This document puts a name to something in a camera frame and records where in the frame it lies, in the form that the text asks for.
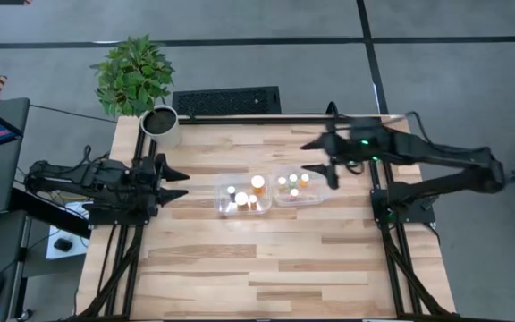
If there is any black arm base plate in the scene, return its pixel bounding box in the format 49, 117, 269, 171
82, 200, 151, 226
370, 187, 436, 225

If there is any clear plastic square bin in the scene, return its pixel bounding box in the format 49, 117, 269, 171
214, 172, 273, 217
269, 163, 333, 208

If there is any white paper sheet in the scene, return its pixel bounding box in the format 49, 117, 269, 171
46, 200, 91, 261

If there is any white round plant pot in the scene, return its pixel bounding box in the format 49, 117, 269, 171
139, 105, 182, 150

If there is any black floor vent grille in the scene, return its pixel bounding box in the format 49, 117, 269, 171
172, 86, 283, 116

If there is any green leafy plant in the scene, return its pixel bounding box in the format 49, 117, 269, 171
89, 34, 176, 118

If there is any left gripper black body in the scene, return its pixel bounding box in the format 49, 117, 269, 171
124, 154, 163, 212

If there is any thin black floor cable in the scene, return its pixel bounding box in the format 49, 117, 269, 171
29, 104, 118, 123

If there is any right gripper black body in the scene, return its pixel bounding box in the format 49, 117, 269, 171
327, 118, 382, 174

